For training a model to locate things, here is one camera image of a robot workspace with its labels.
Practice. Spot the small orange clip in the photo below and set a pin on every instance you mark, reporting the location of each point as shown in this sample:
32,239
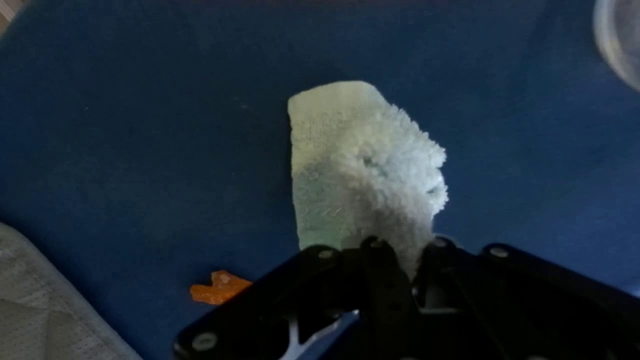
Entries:
217,288

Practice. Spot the blue ironing board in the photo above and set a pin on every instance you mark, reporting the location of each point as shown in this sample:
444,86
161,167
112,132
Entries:
146,132

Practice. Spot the white fluffy towel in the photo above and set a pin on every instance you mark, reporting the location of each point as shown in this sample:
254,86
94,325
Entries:
352,161

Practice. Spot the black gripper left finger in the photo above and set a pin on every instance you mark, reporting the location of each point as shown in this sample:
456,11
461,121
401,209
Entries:
320,300

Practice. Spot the clear glass cup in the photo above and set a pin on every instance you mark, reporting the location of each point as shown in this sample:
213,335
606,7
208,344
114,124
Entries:
622,40

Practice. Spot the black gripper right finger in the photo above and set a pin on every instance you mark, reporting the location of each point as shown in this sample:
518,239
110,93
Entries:
521,306

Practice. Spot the white quilted cloth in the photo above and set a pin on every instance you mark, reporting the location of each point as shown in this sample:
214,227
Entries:
46,306

